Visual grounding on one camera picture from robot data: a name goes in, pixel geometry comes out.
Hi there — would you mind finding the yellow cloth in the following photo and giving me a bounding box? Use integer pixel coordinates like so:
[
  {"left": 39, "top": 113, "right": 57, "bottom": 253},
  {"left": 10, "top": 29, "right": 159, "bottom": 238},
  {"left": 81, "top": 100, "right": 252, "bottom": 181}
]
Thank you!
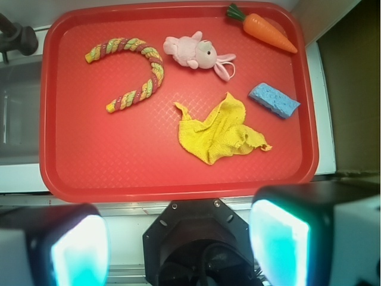
[{"left": 174, "top": 92, "right": 272, "bottom": 166}]

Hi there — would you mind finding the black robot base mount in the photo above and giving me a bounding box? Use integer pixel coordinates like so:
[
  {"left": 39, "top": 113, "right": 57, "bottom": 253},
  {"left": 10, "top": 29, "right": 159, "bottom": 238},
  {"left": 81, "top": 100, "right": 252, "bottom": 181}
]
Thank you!
[{"left": 142, "top": 198, "right": 263, "bottom": 285}]

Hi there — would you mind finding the pink plush bunny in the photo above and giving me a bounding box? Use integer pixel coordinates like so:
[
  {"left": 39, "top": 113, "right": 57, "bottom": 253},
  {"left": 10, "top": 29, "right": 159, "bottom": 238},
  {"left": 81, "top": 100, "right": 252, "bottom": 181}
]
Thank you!
[{"left": 163, "top": 31, "right": 236, "bottom": 82}]

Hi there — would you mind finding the grey sink basin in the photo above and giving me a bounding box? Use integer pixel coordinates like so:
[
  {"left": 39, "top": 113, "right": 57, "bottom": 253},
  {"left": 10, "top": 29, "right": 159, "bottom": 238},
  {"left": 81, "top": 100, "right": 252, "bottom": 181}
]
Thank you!
[{"left": 1, "top": 55, "right": 42, "bottom": 165}]

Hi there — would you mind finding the orange toy carrot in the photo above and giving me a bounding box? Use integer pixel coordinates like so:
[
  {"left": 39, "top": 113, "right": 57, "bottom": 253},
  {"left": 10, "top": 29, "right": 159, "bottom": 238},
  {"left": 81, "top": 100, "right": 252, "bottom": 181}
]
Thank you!
[{"left": 226, "top": 4, "right": 298, "bottom": 54}]

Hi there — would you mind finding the multicolour twisted rope toy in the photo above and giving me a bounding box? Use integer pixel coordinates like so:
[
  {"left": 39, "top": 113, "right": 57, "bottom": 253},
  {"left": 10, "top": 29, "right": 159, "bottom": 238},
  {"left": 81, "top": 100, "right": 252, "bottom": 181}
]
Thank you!
[{"left": 85, "top": 37, "right": 165, "bottom": 114}]

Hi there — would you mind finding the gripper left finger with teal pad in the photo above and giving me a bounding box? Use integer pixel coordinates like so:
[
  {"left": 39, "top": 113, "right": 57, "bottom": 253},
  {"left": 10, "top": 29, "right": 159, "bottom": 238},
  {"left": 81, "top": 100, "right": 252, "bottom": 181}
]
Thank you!
[{"left": 1, "top": 204, "right": 110, "bottom": 285}]

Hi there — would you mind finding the red plastic tray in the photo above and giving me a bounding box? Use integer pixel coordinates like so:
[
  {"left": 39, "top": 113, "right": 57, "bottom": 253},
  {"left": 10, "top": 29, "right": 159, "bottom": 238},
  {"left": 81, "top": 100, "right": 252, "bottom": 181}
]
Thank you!
[{"left": 39, "top": 1, "right": 318, "bottom": 203}]

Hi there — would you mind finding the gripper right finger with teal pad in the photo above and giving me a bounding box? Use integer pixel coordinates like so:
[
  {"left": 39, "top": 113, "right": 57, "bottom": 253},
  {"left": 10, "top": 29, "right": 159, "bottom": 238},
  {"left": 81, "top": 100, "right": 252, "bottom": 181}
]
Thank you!
[{"left": 249, "top": 182, "right": 380, "bottom": 285}]

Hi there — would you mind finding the blue sponge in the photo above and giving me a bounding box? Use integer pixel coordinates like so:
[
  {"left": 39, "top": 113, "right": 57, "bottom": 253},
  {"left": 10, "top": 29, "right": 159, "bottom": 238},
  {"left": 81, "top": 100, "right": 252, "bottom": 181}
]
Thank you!
[{"left": 248, "top": 82, "right": 301, "bottom": 119}]

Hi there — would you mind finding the dark grey faucet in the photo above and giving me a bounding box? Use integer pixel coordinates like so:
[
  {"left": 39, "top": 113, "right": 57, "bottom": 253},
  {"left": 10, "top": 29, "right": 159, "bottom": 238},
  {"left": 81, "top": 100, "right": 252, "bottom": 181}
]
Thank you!
[{"left": 1, "top": 14, "right": 39, "bottom": 64}]

